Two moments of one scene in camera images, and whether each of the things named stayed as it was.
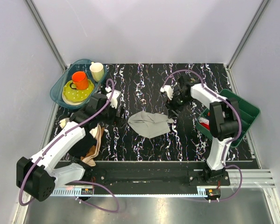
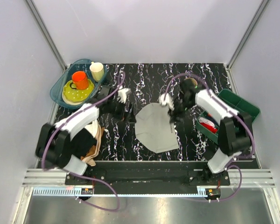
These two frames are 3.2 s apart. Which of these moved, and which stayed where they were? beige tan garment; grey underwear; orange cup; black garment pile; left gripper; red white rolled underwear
Moved: grey underwear; left gripper
Stayed: black garment pile; beige tan garment; orange cup; red white rolled underwear
